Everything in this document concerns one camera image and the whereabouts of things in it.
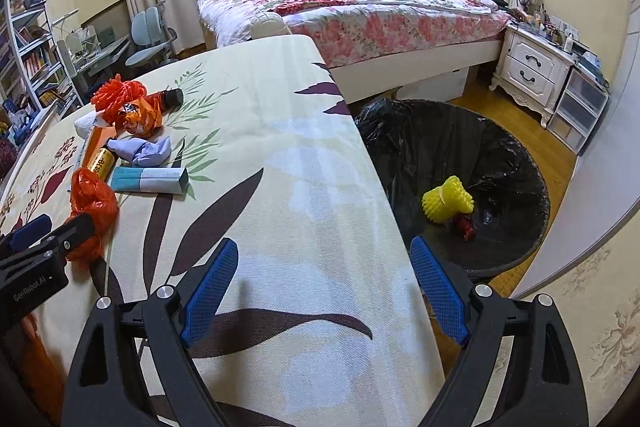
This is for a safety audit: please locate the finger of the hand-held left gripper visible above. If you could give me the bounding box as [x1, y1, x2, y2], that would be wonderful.
[49, 212, 97, 259]
[0, 214, 53, 254]

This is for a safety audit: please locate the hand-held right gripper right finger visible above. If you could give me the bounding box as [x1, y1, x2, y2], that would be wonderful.
[409, 235, 591, 427]

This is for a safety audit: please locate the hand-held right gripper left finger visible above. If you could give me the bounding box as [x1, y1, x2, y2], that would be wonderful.
[60, 237, 240, 427]

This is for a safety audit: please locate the orange plastic bag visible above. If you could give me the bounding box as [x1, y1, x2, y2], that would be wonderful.
[67, 167, 121, 264]

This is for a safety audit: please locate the yellow battery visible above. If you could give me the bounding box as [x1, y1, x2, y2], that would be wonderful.
[81, 147, 119, 181]

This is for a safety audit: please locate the teal and white box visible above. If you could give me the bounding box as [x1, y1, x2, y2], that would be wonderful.
[110, 165, 190, 196]

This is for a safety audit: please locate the orange paper tube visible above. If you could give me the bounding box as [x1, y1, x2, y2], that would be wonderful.
[82, 126, 121, 158]

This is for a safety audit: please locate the light purple cloth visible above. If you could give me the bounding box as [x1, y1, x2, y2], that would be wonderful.
[106, 136, 174, 168]

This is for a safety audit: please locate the orange snack wrapper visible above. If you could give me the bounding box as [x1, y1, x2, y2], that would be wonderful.
[119, 98, 164, 138]

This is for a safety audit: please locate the bin with black bag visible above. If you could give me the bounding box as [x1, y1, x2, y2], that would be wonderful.
[352, 98, 551, 279]

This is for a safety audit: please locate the red wrapper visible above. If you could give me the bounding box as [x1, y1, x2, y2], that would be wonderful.
[451, 213, 477, 241]

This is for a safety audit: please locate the orange cloth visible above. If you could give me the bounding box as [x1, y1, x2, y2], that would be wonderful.
[19, 311, 67, 405]

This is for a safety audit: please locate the yellow foam net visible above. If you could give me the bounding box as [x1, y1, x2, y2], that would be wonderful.
[421, 175, 474, 224]

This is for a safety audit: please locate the crumpled white tissue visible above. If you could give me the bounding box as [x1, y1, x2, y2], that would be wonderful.
[74, 111, 110, 138]

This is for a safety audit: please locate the orange foam net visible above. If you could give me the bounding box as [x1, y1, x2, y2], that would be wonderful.
[91, 76, 147, 118]

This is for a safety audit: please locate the red bottle black cap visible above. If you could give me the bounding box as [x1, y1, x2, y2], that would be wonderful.
[145, 88, 185, 112]

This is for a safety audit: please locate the white bookshelf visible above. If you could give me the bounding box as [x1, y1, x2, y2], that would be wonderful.
[0, 0, 84, 120]

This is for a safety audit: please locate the grey desk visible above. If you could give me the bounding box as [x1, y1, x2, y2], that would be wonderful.
[64, 26, 132, 94]

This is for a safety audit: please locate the blue-grey desk chair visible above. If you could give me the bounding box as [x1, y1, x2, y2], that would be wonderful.
[124, 6, 179, 68]

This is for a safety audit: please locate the plastic drawer unit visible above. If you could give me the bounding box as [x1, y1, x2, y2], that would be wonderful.
[546, 66, 612, 156]

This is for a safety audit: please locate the white nightstand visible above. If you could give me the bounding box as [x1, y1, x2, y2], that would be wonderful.
[490, 23, 577, 128]

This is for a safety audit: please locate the floral quilt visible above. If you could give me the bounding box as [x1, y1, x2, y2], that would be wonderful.
[197, 0, 512, 66]

